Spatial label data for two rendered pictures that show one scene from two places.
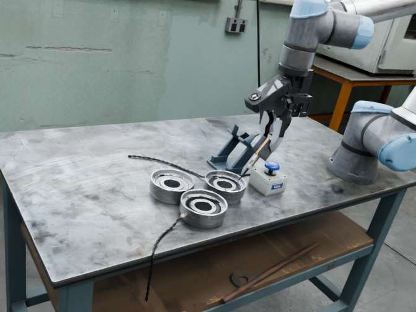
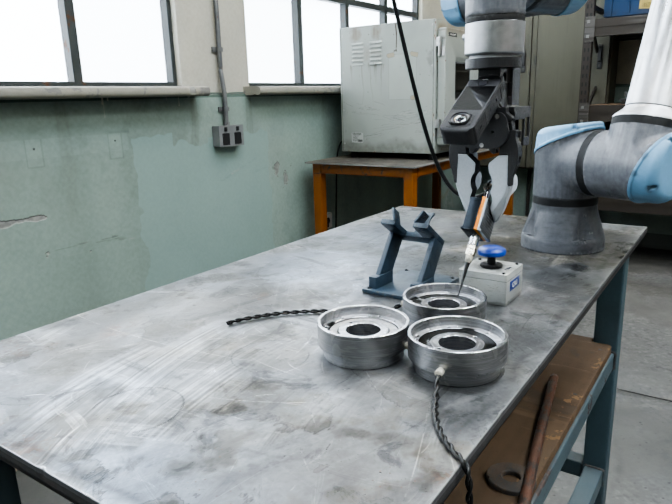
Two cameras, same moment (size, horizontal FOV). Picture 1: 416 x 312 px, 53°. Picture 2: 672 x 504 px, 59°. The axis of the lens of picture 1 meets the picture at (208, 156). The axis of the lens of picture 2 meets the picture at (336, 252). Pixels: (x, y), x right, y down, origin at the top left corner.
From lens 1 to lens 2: 0.45 m
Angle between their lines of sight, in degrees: 18
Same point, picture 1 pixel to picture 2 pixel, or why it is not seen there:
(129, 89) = (90, 274)
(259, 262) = (505, 439)
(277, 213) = (552, 321)
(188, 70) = (177, 219)
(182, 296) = not seen: outside the picture
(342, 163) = (555, 230)
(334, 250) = (582, 379)
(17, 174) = (23, 426)
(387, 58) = not seen: hidden behind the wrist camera
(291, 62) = (499, 43)
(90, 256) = not seen: outside the picture
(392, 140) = (647, 152)
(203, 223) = (487, 369)
